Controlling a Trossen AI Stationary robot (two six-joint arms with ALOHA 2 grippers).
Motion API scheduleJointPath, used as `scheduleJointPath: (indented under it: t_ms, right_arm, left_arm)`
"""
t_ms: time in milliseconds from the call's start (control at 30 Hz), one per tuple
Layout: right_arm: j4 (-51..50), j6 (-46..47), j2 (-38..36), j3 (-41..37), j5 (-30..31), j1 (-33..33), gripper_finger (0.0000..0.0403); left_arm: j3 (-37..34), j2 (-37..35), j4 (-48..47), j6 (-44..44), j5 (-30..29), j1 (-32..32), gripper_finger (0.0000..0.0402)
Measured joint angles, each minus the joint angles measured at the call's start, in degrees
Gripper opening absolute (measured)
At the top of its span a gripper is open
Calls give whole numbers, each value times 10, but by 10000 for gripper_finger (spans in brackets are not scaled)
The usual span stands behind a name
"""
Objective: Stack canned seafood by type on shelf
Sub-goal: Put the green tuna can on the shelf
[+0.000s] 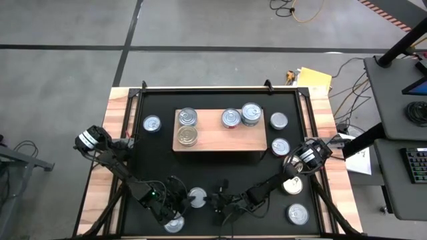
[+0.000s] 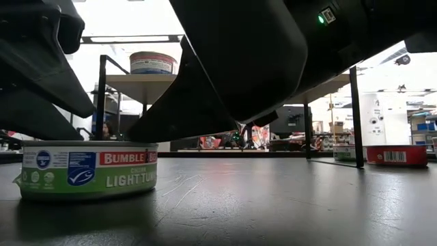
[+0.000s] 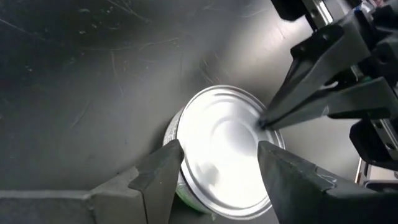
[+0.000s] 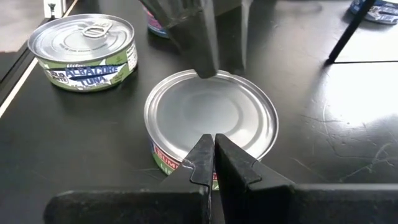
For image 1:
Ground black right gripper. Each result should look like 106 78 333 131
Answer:
205 193 250 219

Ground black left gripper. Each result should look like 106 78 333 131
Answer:
155 189 194 221

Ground green white label tuna can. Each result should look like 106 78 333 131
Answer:
186 187 208 209
269 111 289 131

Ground tuna can bright blue label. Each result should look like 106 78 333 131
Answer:
177 107 199 129

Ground silver tuna can red label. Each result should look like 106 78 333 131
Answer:
220 107 242 129
270 137 292 158

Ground wooden shelf black metal legs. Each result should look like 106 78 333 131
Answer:
171 108 268 153

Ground silver pull-tab tuna can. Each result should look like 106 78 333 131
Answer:
163 215 185 234

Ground pale-lid can white blue label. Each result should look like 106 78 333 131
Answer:
282 175 304 196

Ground silver tuna can blue label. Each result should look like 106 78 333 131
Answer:
286 203 310 226
142 114 163 133

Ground black table mat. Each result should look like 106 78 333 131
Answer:
121 92 322 236

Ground white paper sheet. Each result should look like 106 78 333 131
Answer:
344 145 373 177

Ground grey metal stand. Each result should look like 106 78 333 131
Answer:
0 135 56 240

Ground yellow paper pad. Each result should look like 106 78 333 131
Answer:
296 66 333 93

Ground grey desk panel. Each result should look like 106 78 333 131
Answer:
362 55 427 141
373 138 427 221

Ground backlit black keyboard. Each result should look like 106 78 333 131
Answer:
399 146 427 185

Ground monitor with blue screen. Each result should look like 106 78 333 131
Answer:
401 75 427 97

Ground black metal rig frame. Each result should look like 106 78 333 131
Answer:
71 79 364 240

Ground black floor cable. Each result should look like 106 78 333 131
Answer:
269 0 296 18
331 57 366 79

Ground coiled black cable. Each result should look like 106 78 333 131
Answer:
405 101 427 127

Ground yellow extension cable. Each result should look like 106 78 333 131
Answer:
290 0 326 24

